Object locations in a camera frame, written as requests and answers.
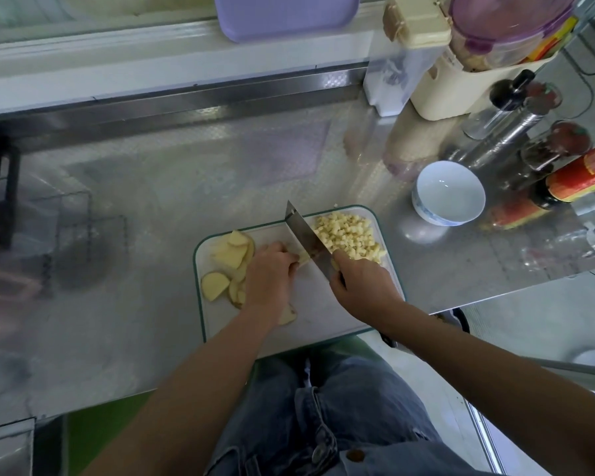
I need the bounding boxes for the person's right hand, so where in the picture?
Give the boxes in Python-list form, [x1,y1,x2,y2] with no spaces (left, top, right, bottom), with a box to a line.
[329,251,406,325]

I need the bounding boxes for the person's left hand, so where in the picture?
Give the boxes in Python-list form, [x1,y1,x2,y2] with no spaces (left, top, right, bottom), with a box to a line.
[240,241,299,323]

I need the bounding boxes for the pile of yellow potato slices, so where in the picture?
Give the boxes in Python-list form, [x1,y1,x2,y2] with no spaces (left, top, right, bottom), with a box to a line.
[200,229,299,327]

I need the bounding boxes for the pile of diced potato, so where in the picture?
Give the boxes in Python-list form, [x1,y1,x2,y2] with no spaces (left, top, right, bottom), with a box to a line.
[313,211,388,266]

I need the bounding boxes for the steel cleaver knife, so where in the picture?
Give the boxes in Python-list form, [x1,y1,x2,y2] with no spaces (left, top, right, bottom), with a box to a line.
[284,200,346,286]

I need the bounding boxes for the white bowl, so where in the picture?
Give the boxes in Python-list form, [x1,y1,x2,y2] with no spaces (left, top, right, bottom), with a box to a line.
[411,159,487,228]

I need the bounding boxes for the person's left forearm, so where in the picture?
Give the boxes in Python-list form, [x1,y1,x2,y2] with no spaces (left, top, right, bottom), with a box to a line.
[84,310,279,476]

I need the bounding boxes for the person's right forearm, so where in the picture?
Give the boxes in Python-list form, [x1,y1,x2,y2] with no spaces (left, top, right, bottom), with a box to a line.
[387,302,595,476]

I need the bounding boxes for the metal bowl with scraps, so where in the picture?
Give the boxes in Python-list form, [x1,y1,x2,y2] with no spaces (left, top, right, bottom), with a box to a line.
[381,308,470,351]

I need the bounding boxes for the person's blue jeans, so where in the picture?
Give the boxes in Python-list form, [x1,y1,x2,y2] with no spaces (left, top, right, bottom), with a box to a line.
[203,350,497,476]

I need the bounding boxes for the white cutting board green rim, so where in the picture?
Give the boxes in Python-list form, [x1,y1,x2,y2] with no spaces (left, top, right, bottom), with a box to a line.
[193,205,408,358]

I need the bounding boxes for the cream plastic canister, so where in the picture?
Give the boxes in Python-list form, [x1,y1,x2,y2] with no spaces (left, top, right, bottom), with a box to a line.
[409,49,557,122]

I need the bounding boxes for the clear plastic bottle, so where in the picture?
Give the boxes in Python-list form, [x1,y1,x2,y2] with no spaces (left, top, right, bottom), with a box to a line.
[520,218,595,282]

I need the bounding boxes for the green mat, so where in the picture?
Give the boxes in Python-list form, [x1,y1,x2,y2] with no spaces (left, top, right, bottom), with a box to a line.
[64,391,150,476]

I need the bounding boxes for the clear container cream lid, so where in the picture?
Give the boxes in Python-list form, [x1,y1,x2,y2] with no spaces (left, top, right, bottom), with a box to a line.
[363,0,452,118]

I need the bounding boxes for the glass bottle black cap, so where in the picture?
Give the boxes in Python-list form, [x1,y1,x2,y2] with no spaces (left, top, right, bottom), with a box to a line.
[463,69,537,141]

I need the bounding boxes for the sauce bottle red label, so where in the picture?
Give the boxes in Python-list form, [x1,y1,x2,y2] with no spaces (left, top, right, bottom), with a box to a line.
[528,140,595,212]

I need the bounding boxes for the glass jar red lid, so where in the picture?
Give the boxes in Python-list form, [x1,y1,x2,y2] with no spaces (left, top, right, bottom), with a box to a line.
[520,120,594,175]

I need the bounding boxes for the purple plastic cutting board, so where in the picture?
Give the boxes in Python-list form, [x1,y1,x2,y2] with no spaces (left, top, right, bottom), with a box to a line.
[213,0,363,44]

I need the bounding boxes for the purple lid food container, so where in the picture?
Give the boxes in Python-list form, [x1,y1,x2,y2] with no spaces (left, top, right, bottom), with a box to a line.
[448,0,581,73]

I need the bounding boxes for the steel bin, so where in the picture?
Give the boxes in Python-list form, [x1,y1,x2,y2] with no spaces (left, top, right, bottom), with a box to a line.
[0,418,36,476]

